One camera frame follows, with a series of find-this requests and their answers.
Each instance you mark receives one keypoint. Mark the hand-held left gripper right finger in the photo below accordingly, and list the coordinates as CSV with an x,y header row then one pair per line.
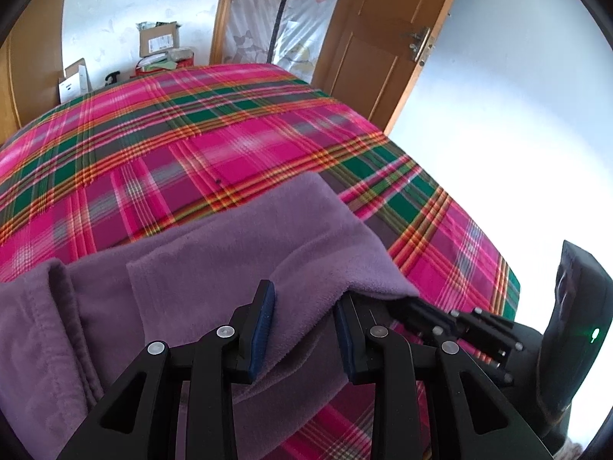
x,y
345,340

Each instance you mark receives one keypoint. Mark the wooden wardrobe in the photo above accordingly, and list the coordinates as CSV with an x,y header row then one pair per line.
x,y
28,57

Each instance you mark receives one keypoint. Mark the pink green plaid bed sheet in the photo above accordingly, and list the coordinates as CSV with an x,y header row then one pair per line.
x,y
215,139

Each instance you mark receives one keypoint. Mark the wooden door frame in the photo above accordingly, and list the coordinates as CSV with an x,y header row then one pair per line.
x,y
222,14

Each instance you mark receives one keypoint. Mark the clear plastic door curtain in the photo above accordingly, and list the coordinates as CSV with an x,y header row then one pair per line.
x,y
297,14

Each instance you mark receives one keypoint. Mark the white cardboard box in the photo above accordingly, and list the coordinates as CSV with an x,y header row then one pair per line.
x,y
74,84

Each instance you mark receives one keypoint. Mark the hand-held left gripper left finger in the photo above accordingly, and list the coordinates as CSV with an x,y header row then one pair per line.
x,y
262,330

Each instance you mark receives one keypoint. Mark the wooden door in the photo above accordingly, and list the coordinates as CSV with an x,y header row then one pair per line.
x,y
373,43

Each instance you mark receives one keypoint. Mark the small black object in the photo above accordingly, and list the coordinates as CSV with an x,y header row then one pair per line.
x,y
113,78

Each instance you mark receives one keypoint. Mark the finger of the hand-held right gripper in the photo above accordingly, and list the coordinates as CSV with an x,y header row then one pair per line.
x,y
488,328
426,318

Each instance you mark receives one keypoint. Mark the purple fleece sweater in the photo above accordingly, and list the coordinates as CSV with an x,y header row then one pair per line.
x,y
191,268

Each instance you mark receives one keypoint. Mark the brown cardboard box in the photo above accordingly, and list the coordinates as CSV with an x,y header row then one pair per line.
x,y
158,40

